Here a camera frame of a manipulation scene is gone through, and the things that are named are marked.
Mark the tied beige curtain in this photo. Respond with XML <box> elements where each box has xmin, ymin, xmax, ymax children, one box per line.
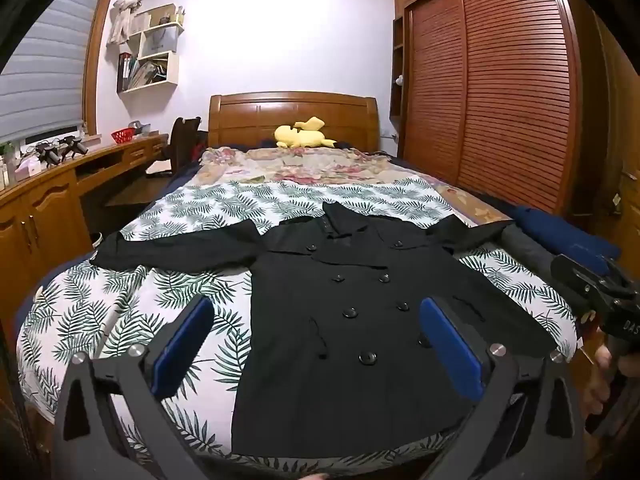
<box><xmin>107</xmin><ymin>0</ymin><xmax>160</xmax><ymax>45</ymax></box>

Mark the grey window blind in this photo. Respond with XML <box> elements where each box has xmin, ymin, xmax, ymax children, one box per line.
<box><xmin>0</xmin><ymin>0</ymin><xmax>108</xmax><ymax>143</ymax></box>

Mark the wooden louvred wardrobe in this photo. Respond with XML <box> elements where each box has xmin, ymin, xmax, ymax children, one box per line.
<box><xmin>390</xmin><ymin>0</ymin><xmax>586</xmax><ymax>216</ymax></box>

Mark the black double-breasted coat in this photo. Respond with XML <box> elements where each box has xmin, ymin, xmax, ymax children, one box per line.
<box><xmin>92</xmin><ymin>201</ymin><xmax>561</xmax><ymax>461</ymax></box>

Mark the black spare gripper device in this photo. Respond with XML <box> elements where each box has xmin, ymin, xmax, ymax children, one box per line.
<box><xmin>35</xmin><ymin>142</ymin><xmax>64</xmax><ymax>166</ymax></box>
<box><xmin>57</xmin><ymin>135</ymin><xmax>89</xmax><ymax>159</ymax></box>

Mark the person's right hand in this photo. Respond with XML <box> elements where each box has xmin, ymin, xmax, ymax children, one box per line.
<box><xmin>580</xmin><ymin>310</ymin><xmax>616</xmax><ymax>418</ymax></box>

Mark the yellow plush toy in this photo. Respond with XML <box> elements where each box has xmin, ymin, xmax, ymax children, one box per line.
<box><xmin>274</xmin><ymin>116</ymin><xmax>337</xmax><ymax>150</ymax></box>

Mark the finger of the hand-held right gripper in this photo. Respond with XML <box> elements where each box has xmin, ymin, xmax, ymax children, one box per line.
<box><xmin>551</xmin><ymin>254</ymin><xmax>616</xmax><ymax>298</ymax></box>

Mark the floral quilt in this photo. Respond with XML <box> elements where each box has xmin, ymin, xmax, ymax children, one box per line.
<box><xmin>197</xmin><ymin>146</ymin><xmax>511</xmax><ymax>226</ymax></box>

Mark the wooden desk with cabinets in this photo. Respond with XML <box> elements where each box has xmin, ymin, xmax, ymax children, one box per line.
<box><xmin>0</xmin><ymin>132</ymin><xmax>171</xmax><ymax>311</ymax></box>

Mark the wooden door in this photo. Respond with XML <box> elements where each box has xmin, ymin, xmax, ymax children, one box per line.
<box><xmin>567</xmin><ymin>0</ymin><xmax>640</xmax><ymax>261</ymax></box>

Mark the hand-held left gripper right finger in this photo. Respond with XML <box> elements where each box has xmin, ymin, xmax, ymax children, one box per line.
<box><xmin>417</xmin><ymin>296</ymin><xmax>588</xmax><ymax>480</ymax></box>

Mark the wooden bed headboard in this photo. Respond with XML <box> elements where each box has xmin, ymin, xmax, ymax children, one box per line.
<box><xmin>207</xmin><ymin>91</ymin><xmax>382</xmax><ymax>153</ymax></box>

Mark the dark wooden chair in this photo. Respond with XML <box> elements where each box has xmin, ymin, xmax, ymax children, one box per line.
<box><xmin>145</xmin><ymin>116</ymin><xmax>202</xmax><ymax>178</ymax></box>

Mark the white wall shelf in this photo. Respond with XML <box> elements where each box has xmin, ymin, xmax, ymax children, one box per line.
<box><xmin>116</xmin><ymin>4</ymin><xmax>186</xmax><ymax>93</ymax></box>

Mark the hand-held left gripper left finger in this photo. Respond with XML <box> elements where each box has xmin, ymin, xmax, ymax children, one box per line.
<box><xmin>52</xmin><ymin>295</ymin><xmax>216</xmax><ymax>480</ymax></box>

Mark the folded navy garment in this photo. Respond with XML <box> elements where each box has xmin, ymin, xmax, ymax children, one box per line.
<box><xmin>512</xmin><ymin>205</ymin><xmax>621</xmax><ymax>276</ymax></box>

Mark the bed with leaf-print sheet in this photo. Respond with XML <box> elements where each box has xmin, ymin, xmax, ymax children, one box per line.
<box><xmin>17</xmin><ymin>180</ymin><xmax>581</xmax><ymax>467</ymax></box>

